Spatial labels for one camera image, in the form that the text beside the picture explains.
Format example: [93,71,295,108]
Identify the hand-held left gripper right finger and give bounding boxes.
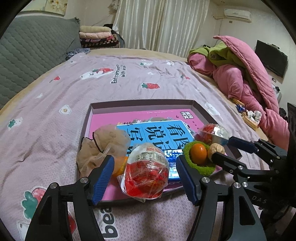
[176,155,265,241]

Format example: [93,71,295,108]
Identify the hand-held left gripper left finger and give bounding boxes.
[24,155,115,241]

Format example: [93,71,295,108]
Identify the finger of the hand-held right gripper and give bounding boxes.
[228,136,288,165]
[211,151,278,186]

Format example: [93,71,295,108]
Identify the walnut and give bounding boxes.
[207,143,225,161]

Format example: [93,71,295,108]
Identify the green fuzzy ring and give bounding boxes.
[183,141,216,175]

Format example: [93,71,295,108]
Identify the orange tangerine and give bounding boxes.
[190,143,207,164]
[111,156,129,178]

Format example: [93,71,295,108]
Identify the blue snack packet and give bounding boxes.
[163,148,185,181]

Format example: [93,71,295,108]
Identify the plastic toy egg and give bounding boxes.
[195,123,230,145]
[117,142,170,202]

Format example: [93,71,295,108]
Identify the beige organza scrunchie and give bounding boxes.
[77,124,131,177]

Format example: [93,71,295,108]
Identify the white floral scrunchie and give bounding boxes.
[246,110,262,121]

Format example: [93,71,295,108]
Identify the purple strawberry printed blanket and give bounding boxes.
[0,53,271,241]

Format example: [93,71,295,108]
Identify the pink and blue book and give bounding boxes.
[87,110,222,201]

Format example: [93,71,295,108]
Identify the white plastic box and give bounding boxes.
[272,83,283,102]

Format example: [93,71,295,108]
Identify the pink quilt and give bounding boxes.
[187,35,289,151]

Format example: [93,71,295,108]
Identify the green blanket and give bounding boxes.
[195,41,245,67]

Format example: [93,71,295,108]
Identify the black television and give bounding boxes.
[255,40,289,78]

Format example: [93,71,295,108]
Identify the white air conditioner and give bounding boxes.
[224,9,252,22]

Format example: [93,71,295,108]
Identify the blue patterned cloth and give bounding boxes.
[66,48,90,61]

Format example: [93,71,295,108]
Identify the dark checkered folded blanket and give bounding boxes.
[80,35,121,49]

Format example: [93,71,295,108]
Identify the white curtain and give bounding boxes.
[113,0,211,57]

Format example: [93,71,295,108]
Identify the grey quilted headboard cover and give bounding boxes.
[0,16,81,109]

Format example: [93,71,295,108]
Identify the pink folded blanket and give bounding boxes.
[79,32,112,40]

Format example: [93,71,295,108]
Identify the black chair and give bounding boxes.
[103,24,125,48]

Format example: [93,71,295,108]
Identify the beige folded blanket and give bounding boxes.
[80,25,111,33]

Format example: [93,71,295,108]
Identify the floral wall mural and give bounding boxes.
[45,0,68,11]

